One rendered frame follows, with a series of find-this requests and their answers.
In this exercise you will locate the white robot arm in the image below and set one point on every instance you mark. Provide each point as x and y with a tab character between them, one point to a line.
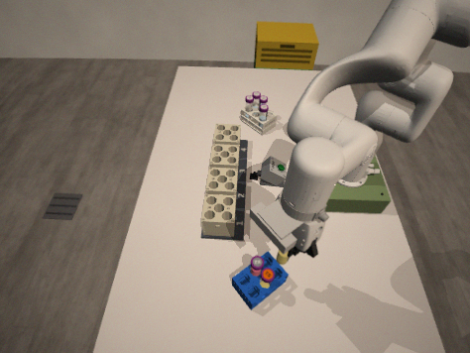
398	48

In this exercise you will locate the blue tube rack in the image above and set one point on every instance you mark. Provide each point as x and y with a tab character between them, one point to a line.
253	291

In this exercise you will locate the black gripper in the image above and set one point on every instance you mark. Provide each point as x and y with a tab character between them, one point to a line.
307	235

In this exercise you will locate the beige bucket adapter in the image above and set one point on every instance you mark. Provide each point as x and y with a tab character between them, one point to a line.
231	131
222	181
222	158
218	215

